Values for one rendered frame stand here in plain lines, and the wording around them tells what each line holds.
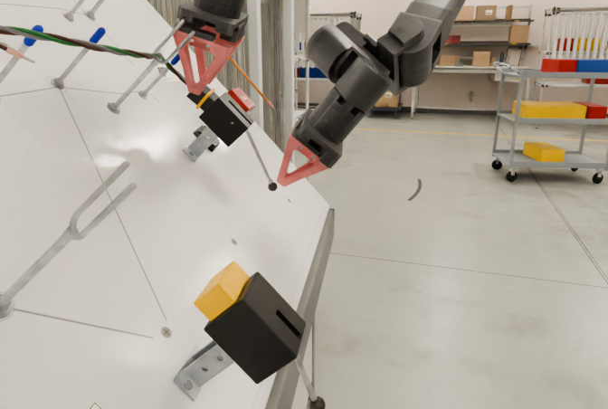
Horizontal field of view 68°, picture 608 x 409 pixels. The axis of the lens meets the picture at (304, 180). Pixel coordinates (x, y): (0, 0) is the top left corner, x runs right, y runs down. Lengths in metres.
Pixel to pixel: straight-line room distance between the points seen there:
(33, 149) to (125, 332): 0.19
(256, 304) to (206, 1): 0.36
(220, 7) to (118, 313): 0.35
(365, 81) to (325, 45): 0.08
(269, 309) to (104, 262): 0.15
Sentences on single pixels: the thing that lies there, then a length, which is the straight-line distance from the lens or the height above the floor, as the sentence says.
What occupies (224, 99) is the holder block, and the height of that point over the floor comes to 1.13.
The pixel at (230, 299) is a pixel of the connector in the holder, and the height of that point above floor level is 1.02.
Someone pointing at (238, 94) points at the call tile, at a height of 1.11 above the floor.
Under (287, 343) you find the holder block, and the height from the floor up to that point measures 0.98.
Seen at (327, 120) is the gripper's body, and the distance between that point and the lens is 0.59.
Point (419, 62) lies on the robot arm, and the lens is 0.61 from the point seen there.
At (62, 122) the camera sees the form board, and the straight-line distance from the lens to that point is 0.53.
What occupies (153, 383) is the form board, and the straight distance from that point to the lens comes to 0.40.
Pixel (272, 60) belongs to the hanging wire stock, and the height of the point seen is 1.14.
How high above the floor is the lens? 1.20
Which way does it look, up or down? 17 degrees down
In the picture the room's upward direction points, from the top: straight up
